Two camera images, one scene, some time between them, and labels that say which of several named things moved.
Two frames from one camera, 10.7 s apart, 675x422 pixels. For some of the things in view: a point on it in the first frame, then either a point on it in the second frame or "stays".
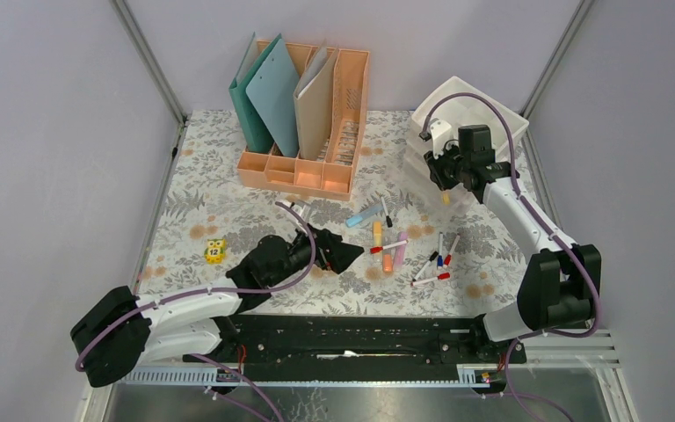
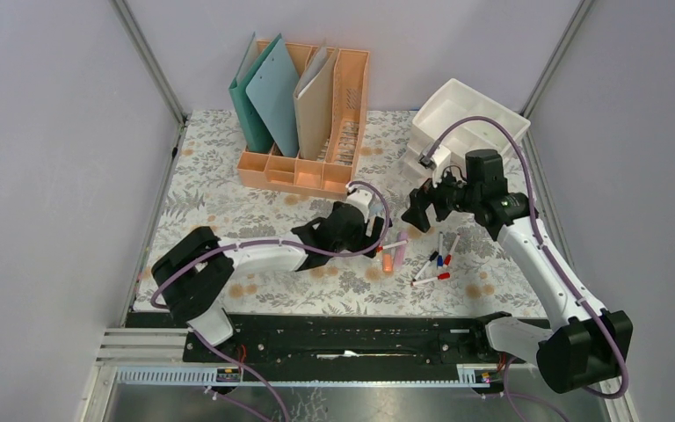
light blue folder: x=274 y=95 stays
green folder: x=256 y=52 stays
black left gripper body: x=302 y=251 -> x=359 y=242
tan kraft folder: x=312 y=101 stays
